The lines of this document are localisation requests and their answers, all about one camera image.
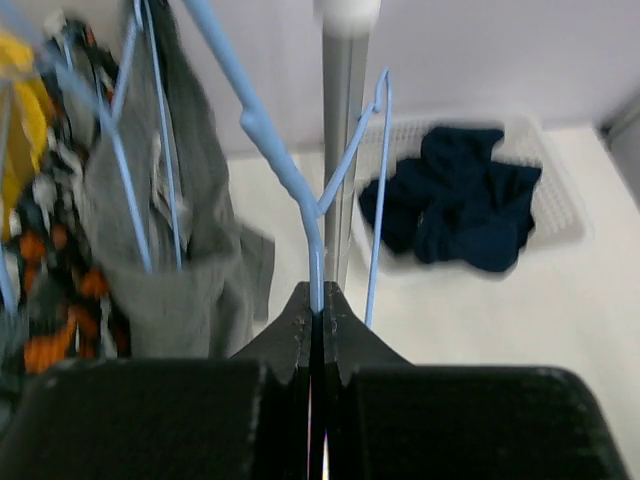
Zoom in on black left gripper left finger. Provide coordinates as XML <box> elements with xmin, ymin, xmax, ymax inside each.
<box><xmin>230</xmin><ymin>282</ymin><xmax>313</xmax><ymax>385</ymax></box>

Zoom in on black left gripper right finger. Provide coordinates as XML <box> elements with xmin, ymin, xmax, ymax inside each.
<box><xmin>322</xmin><ymin>282</ymin><xmax>415</xmax><ymax>388</ymax></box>

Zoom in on grey shorts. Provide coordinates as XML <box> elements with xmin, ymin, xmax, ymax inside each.
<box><xmin>80</xmin><ymin>1</ymin><xmax>275</xmax><ymax>358</ymax></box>

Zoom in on navy blue shorts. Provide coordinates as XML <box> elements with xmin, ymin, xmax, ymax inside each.
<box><xmin>380</xmin><ymin>126</ymin><xmax>542</xmax><ymax>273</ymax></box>

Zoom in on blue hanger of grey shorts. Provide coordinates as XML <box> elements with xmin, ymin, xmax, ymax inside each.
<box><xmin>112</xmin><ymin>1</ymin><xmax>189</xmax><ymax>272</ymax></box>

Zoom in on orange black patterned shorts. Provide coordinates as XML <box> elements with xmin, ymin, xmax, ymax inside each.
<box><xmin>1</xmin><ymin>33</ymin><xmax>131</xmax><ymax>379</ymax></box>

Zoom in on yellow shorts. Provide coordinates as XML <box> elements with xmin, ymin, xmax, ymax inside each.
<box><xmin>0</xmin><ymin>29</ymin><xmax>54</xmax><ymax>241</ymax></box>

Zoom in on white plastic basket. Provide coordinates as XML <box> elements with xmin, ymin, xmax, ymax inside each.
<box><xmin>351</xmin><ymin>111</ymin><xmax>590</xmax><ymax>284</ymax></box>

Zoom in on metal clothes rack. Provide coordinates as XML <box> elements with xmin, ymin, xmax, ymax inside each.
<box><xmin>314</xmin><ymin>1</ymin><xmax>381</xmax><ymax>286</ymax></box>

